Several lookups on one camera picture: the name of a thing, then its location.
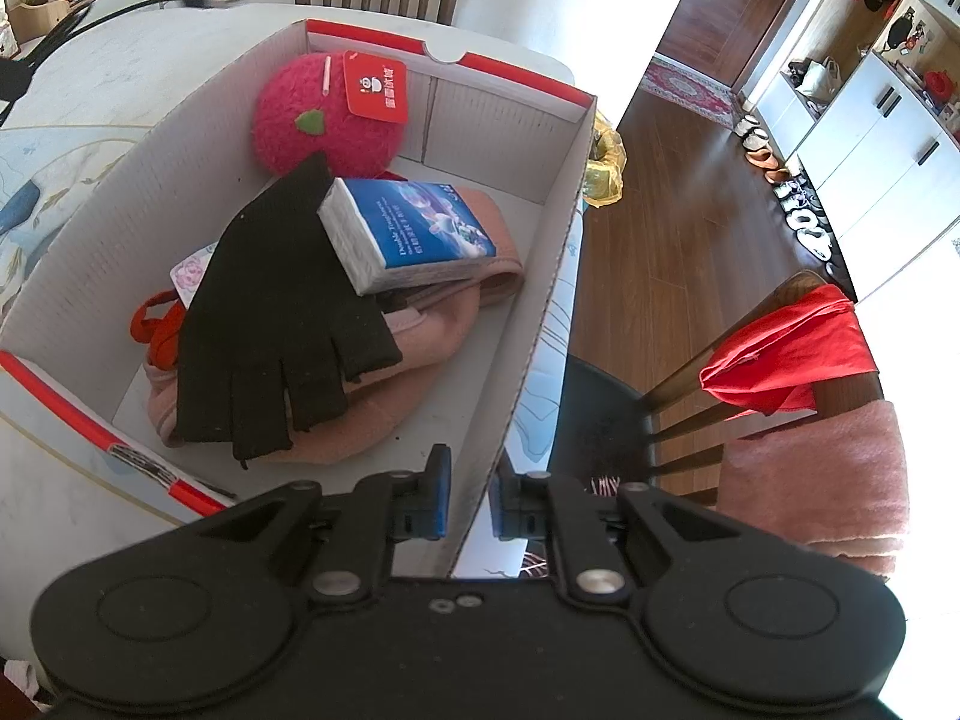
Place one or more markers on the grey tote bag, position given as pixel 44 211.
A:
pixel 819 81

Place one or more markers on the patterned door mat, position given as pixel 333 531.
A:
pixel 686 90

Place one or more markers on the pink floral packet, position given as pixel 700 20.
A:
pixel 187 270

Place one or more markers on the pink towel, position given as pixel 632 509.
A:
pixel 375 420

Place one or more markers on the white cardboard box red rim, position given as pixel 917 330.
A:
pixel 487 127

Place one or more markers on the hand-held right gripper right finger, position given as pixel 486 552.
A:
pixel 504 502

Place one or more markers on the folded pink blanket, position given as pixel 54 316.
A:
pixel 817 480

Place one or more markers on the red cloth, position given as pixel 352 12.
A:
pixel 795 352

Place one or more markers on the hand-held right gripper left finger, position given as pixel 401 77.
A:
pixel 441 487

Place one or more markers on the yellow plastic bag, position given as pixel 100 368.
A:
pixel 604 172

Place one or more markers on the red pot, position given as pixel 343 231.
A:
pixel 939 84

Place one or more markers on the brown door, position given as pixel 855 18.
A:
pixel 720 7

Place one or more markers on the blue tissue pack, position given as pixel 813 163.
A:
pixel 420 229

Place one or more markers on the black glove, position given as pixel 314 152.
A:
pixel 255 300

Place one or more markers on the white wall cabinet unit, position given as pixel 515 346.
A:
pixel 877 157

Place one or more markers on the pink plush toy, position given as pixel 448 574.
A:
pixel 292 127

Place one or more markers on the row of shoes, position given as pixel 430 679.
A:
pixel 795 210

